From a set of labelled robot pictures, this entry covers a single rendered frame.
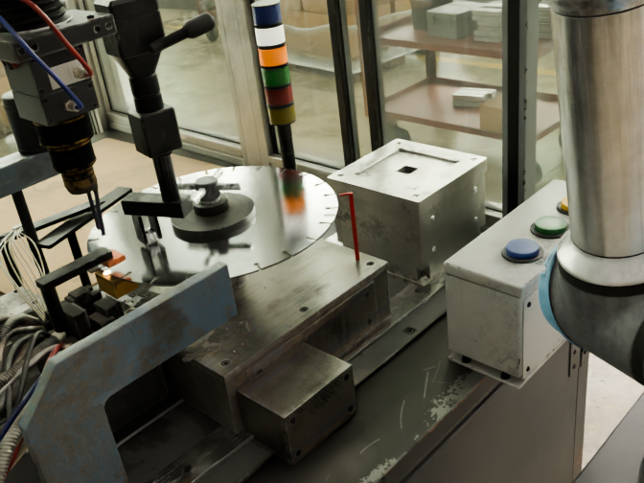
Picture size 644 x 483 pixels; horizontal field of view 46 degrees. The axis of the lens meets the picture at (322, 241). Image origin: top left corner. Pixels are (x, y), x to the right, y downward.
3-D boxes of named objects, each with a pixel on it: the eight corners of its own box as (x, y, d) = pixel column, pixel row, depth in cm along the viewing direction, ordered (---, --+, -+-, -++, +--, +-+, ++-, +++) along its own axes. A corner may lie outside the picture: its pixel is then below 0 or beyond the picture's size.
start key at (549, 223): (543, 225, 100) (544, 212, 99) (572, 233, 98) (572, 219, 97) (528, 239, 98) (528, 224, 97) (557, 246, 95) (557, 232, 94)
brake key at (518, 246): (516, 248, 96) (516, 235, 95) (544, 257, 93) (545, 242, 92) (499, 262, 94) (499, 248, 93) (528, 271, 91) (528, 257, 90)
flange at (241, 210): (218, 243, 93) (215, 225, 92) (153, 228, 99) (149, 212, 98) (271, 205, 101) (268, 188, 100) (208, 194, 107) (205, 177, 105)
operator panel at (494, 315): (551, 265, 117) (554, 177, 110) (620, 287, 110) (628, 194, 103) (447, 358, 100) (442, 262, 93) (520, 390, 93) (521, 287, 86)
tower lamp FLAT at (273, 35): (271, 38, 121) (268, 19, 119) (291, 40, 118) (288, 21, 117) (251, 45, 118) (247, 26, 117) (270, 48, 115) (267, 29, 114)
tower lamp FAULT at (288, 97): (280, 96, 125) (277, 79, 124) (299, 100, 123) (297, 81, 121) (261, 104, 123) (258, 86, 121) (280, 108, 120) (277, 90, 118)
